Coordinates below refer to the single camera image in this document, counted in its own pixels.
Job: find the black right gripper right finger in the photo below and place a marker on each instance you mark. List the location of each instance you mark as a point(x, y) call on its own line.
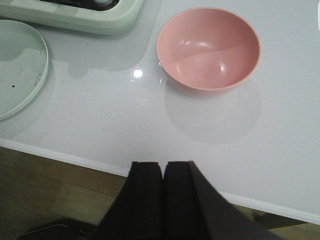
point(194, 210)

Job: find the pink plastic bowl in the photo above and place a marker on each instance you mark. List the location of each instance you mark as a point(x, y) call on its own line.
point(208, 49)

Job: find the right silver control knob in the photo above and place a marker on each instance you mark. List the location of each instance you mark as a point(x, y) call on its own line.
point(102, 3)

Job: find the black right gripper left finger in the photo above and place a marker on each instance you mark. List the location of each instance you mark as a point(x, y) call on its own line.
point(136, 213)

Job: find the mint green breakfast maker base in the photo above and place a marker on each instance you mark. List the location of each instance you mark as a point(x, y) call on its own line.
point(79, 15)

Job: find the mint green round plate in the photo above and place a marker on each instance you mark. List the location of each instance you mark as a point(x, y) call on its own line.
point(24, 63)

